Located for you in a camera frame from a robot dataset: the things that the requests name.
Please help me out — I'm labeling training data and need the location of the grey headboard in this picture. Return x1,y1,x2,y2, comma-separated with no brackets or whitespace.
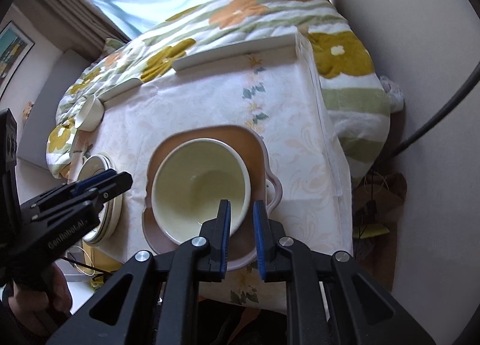
17,50,90,169

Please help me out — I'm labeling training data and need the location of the framed townscape picture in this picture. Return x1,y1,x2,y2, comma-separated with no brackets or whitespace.
0,20,35,96

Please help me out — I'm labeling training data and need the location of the black lamp stand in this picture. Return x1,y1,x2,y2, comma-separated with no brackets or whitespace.
388,63,480,159

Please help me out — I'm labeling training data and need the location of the floral quilt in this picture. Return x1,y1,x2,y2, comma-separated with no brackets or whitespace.
46,0,391,183

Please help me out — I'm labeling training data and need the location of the white crumpled bag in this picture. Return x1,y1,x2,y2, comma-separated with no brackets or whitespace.
379,76,404,114

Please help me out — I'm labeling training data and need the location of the plain white plate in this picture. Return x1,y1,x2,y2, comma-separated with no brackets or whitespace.
77,153,123,247

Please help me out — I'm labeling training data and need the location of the small white bowl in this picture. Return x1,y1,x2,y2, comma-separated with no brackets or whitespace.
75,96,105,132

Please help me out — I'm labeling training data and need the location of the green patterned pillow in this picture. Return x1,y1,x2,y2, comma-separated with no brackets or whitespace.
102,38,125,57

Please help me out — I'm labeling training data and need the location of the person's left hand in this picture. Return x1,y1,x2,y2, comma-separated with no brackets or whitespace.
7,264,72,335

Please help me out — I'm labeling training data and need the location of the cream green bowl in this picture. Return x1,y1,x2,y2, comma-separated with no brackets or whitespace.
151,138,251,245

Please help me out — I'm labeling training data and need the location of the pink square bowl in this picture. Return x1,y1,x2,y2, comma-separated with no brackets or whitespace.
142,125,282,271

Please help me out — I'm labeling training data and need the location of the floral white tablecloth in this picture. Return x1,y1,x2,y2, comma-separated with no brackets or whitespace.
67,31,353,312

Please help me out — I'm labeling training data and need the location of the left brown curtain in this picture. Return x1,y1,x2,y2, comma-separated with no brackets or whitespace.
35,0,130,46

